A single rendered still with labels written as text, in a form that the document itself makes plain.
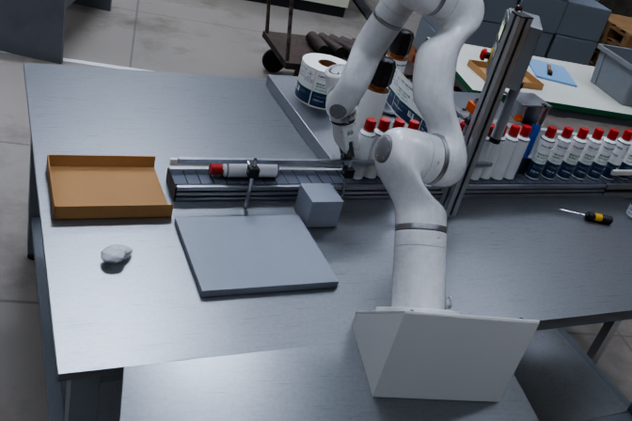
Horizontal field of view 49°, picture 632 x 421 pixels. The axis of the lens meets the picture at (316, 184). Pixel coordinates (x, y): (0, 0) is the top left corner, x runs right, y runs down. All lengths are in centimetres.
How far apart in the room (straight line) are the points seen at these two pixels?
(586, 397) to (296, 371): 154
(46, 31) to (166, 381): 358
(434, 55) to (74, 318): 99
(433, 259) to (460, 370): 24
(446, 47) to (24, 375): 176
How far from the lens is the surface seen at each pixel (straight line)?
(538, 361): 291
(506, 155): 248
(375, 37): 192
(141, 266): 175
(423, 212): 159
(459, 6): 174
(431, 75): 167
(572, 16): 592
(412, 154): 158
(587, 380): 296
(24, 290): 295
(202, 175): 205
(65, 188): 200
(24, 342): 274
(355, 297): 180
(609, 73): 431
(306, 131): 248
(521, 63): 211
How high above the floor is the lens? 191
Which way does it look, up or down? 29 degrees down
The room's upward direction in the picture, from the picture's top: 15 degrees clockwise
